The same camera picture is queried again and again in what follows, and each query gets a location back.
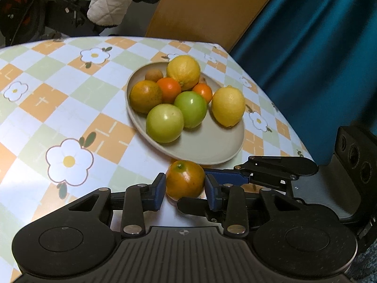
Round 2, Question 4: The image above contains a beige round plate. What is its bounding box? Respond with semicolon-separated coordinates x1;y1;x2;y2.
125;62;246;166

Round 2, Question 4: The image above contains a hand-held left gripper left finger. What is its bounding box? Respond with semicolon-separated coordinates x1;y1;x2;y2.
68;173;167;238

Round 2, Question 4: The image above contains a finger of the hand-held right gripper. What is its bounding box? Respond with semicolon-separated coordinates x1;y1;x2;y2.
204;156;293;190
177;197;224;222

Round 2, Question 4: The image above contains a small orange tangerine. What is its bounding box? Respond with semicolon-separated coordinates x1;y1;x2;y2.
156;77;182;104
192;83;213;104

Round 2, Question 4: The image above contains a teal curtain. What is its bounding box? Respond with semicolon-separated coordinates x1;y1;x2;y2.
230;0;377;166

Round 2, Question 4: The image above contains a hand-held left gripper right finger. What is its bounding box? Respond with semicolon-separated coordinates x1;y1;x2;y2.
205;174;307;237

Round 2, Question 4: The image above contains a yellow lemon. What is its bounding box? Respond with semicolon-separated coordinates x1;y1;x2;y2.
211;85;246;129
166;55;201;91

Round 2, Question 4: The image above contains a black exercise bike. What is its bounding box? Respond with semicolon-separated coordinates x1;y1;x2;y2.
0;0;161;48

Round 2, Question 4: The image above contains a white quilted cloth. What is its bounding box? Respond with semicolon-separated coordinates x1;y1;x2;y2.
87;0;173;28

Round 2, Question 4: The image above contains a green apple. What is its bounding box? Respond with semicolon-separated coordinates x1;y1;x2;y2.
146;104;185;144
174;91;207;129

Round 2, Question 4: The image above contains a wooden board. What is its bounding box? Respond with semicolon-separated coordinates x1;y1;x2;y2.
146;0;289;52

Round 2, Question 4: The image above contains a brownish green mandarin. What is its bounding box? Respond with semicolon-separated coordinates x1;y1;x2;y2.
129;80;163;114
165;160;206;201

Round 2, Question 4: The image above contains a small brown kiwi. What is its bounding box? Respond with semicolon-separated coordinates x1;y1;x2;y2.
144;69;164;82

